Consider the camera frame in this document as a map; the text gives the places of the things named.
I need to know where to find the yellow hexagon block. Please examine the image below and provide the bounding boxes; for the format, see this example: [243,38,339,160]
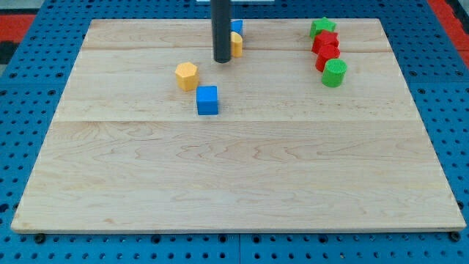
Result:
[174,62,199,92]

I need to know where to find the blue cube block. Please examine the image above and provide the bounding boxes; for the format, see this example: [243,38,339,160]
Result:
[196,86,218,115]

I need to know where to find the green star block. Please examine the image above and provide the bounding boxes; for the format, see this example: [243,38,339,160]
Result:
[309,17,336,39]

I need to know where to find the blue block behind rod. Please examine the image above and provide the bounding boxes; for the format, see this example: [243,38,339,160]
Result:
[231,20,243,37]

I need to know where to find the light wooden board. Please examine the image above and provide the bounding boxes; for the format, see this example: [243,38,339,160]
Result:
[11,18,466,234]

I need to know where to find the red cylinder block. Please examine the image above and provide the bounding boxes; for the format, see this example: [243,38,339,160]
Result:
[315,45,340,72]

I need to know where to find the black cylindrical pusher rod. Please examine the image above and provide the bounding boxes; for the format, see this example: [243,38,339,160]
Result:
[210,0,231,63]

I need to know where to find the green cylinder block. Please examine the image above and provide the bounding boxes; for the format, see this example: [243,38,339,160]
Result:
[322,59,347,87]

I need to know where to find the yellow heart block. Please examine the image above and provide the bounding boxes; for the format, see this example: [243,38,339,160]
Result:
[231,32,243,57]

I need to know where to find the red star block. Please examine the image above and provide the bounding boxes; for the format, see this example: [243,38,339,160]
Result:
[311,30,339,54]

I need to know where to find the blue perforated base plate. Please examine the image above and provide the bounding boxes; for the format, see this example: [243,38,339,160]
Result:
[1,0,468,263]

